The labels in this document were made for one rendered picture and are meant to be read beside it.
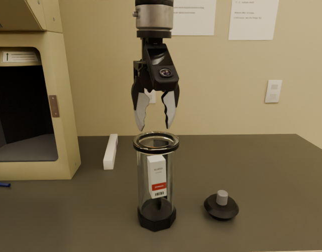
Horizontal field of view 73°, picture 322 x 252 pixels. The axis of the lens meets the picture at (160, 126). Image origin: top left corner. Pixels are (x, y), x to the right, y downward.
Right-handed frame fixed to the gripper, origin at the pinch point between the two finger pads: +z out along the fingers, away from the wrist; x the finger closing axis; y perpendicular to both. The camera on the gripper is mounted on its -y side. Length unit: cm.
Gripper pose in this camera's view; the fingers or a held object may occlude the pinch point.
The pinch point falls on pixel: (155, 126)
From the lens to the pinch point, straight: 49.8
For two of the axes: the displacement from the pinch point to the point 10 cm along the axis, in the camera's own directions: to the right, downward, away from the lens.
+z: -0.2, 9.3, 3.7
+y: -2.9, -3.6, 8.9
